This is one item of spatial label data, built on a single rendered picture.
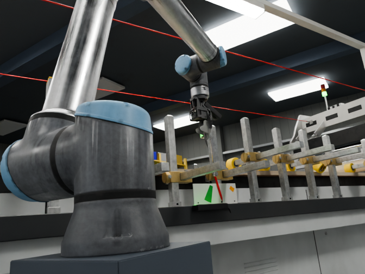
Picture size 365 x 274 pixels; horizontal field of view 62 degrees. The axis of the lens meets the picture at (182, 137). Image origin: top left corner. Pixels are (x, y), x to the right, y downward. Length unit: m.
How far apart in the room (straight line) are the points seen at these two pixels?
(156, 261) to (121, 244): 0.06
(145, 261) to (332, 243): 2.16
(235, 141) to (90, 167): 8.92
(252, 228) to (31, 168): 1.24
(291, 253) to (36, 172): 1.80
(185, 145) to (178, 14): 9.20
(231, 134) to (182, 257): 9.00
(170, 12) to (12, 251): 0.95
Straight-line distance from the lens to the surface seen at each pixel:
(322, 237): 2.46
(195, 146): 10.03
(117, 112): 0.56
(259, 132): 9.18
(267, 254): 2.03
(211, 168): 1.21
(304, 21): 3.41
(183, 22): 1.16
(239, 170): 1.46
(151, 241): 0.53
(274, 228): 1.79
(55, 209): 1.21
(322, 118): 4.28
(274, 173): 2.07
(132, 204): 0.53
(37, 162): 0.66
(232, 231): 1.59
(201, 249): 0.60
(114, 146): 0.54
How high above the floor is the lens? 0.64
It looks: 15 degrees up
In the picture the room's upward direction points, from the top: 5 degrees counter-clockwise
